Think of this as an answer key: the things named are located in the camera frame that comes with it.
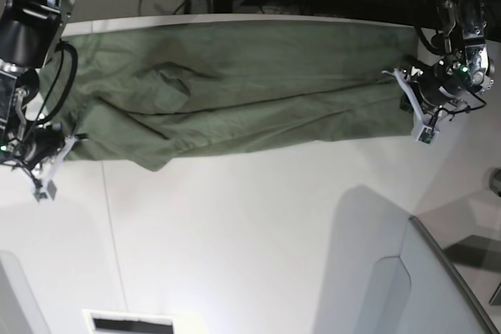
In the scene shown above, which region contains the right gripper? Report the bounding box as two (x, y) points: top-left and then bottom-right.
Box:
(1, 63), (76, 172)

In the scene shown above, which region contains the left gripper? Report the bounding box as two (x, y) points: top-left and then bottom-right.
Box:
(404, 0), (493, 113)

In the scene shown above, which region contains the green t-shirt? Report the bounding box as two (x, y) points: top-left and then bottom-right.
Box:
(55, 21), (417, 171)

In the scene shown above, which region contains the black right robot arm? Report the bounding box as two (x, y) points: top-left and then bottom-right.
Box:
(1, 0), (78, 171)

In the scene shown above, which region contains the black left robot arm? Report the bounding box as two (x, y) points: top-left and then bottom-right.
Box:
(404, 0), (494, 121)

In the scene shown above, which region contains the white label with black bar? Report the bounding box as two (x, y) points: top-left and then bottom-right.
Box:
(82, 310), (175, 334)

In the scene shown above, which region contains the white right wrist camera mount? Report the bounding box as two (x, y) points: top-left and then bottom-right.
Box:
(31, 134), (87, 202)

